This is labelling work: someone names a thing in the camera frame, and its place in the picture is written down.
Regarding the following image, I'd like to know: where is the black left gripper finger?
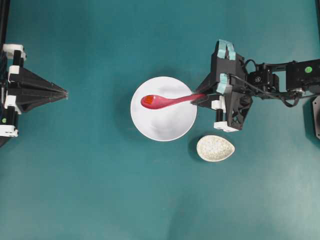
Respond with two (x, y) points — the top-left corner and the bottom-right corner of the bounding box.
(19, 67), (68, 95)
(15, 92), (68, 113)

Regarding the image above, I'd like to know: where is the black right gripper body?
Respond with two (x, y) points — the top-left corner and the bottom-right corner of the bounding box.
(211, 39), (253, 132)

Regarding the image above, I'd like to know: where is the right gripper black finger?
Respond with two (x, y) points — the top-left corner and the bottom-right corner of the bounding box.
(191, 94), (225, 109)
(195, 73), (221, 95)

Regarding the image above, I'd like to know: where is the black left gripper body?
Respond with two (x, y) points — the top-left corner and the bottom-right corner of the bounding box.
(0, 44), (27, 137)

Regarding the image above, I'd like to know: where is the red plastic spoon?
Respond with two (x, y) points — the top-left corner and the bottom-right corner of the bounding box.
(140, 93), (206, 110)

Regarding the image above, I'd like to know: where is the small red block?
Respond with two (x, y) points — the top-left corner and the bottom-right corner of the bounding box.
(144, 95), (155, 105)

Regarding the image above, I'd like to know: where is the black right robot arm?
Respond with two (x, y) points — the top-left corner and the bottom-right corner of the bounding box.
(191, 39), (320, 132)

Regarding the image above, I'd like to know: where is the white ceramic bowl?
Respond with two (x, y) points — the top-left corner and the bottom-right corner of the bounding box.
(130, 76), (197, 142)

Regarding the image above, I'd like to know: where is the speckled egg-shaped dish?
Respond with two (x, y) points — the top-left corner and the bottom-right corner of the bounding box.
(196, 135), (236, 163)

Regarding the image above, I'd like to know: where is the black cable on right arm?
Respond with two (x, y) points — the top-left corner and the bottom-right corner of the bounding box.
(228, 59), (305, 108)

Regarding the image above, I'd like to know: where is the black left frame rail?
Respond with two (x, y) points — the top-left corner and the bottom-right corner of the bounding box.
(0, 0), (11, 84)

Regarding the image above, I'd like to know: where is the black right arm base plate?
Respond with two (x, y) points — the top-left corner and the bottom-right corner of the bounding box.
(303, 96), (320, 142)

